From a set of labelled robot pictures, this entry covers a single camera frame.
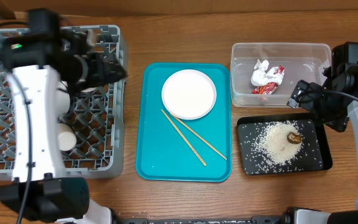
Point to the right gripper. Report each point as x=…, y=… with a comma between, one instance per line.
x=317, y=104

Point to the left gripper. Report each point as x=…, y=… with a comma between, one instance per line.
x=98, y=78

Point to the small pink bowl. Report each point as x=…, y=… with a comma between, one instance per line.
x=89, y=89

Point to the red snack wrapper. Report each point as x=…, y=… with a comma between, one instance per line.
x=271, y=87

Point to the white napkin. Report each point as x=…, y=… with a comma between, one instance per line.
x=262, y=77

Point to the pile of white rice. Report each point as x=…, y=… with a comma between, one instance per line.
x=278, y=143

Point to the white paper cup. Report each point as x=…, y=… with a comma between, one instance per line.
x=66, y=137

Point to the large pink plate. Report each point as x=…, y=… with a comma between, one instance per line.
x=189, y=94

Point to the wooden chopstick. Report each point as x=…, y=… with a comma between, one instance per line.
x=201, y=138
x=184, y=138

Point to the brown food piece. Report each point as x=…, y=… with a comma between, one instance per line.
x=294, y=138

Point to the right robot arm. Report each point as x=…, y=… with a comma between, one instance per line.
x=335, y=104

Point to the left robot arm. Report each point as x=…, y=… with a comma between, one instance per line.
x=44, y=64

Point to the grey dishwasher rack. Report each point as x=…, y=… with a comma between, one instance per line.
x=96, y=118

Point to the clear plastic bin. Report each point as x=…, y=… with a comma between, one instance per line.
x=301, y=61

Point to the black tray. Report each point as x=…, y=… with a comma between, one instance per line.
x=247, y=161

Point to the teal serving tray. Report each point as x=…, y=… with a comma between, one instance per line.
x=161, y=153

